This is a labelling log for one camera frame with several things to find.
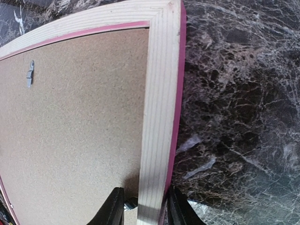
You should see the brown cardboard backing board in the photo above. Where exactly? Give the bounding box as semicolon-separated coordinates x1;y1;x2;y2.
0;29;149;225

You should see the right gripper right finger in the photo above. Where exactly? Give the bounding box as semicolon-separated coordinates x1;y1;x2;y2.
167;186;206;225

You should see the pink wooden picture frame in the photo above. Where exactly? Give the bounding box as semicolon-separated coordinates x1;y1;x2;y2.
0;0;186;225

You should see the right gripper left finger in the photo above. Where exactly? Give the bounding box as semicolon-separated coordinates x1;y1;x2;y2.
87;187;125;225

